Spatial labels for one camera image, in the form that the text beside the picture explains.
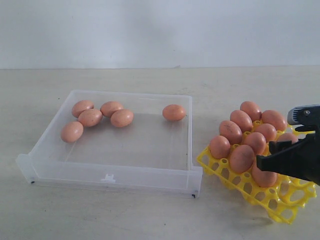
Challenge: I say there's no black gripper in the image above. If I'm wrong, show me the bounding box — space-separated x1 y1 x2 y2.
256 133 320 185

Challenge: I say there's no brown egg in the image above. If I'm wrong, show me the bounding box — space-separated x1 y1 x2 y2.
240 101 262 122
251 162 278 188
110 109 134 128
100 101 124 118
261 109 287 132
254 123 277 143
219 120 243 145
60 121 84 143
71 99 94 118
229 144 256 174
243 132 267 155
209 135 231 159
276 132 299 144
229 110 253 133
162 104 186 122

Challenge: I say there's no yellow plastic egg tray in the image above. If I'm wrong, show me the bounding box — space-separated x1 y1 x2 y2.
196 144 317 224

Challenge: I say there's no clear plastic drawer bin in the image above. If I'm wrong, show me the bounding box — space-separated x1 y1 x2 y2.
16 90 203 198

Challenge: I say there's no brown egg second row left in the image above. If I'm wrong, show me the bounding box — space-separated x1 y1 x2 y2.
78 108 103 127

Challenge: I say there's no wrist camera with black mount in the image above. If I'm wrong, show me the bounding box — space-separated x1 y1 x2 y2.
287 104 320 133

